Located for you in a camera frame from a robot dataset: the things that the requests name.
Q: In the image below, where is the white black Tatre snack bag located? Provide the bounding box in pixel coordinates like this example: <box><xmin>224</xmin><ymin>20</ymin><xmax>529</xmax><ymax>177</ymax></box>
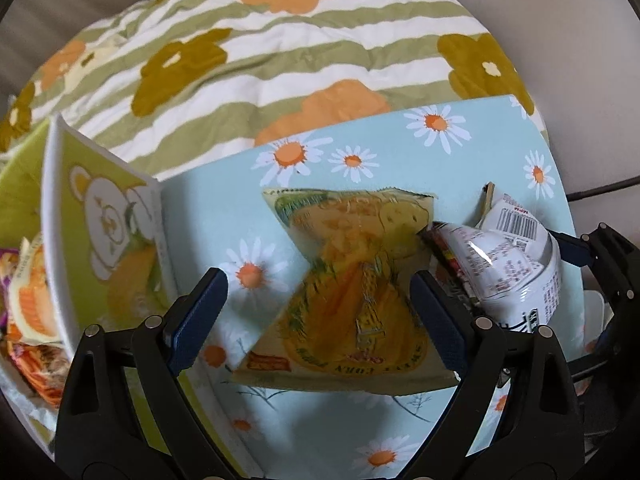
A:
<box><xmin>422</xmin><ymin>183</ymin><xmax>561</xmax><ymax>333</ymax></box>

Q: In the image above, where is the yellow triangular chip bag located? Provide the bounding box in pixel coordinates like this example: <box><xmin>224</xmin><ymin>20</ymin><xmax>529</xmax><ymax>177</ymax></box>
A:
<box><xmin>232</xmin><ymin>188</ymin><xmax>457</xmax><ymax>396</ymax></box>

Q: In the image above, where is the orange noodle snack bag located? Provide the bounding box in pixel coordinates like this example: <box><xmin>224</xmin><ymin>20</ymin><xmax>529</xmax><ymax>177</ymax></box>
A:
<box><xmin>1</xmin><ymin>235</ymin><xmax>70</xmax><ymax>408</ymax></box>

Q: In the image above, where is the daisy pattern blue tablecloth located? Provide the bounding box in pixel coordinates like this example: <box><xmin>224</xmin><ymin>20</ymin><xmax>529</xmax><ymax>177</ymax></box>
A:
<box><xmin>162</xmin><ymin>96</ymin><xmax>585</xmax><ymax>479</ymax></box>

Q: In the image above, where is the floral striped quilt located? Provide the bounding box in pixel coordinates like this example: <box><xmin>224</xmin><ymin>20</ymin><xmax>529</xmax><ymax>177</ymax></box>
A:
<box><xmin>1</xmin><ymin>0</ymin><xmax>541</xmax><ymax>178</ymax></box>

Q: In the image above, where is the black cable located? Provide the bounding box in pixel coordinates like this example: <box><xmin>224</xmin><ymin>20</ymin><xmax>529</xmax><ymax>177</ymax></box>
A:
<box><xmin>566</xmin><ymin>176</ymin><xmax>640</xmax><ymax>204</ymax></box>

